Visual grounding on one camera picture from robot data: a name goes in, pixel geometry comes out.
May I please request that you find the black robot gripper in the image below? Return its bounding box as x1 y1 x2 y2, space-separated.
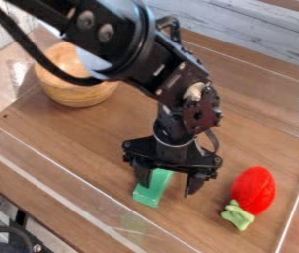
122 135 222 197

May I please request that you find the green rectangular block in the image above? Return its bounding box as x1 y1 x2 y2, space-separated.
132 168 173 208

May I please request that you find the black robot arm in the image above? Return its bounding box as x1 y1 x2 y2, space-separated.
0 0 222 195

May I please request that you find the brown wooden bowl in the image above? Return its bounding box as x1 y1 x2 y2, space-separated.
34 42 120 108

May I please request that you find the red plush strawberry toy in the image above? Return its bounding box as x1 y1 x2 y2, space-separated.
220 166 276 231

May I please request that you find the clear acrylic tray wall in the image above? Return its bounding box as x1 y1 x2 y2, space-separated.
0 32 299 253

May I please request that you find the black clamp with cable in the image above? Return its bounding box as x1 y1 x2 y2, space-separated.
0 214 53 253

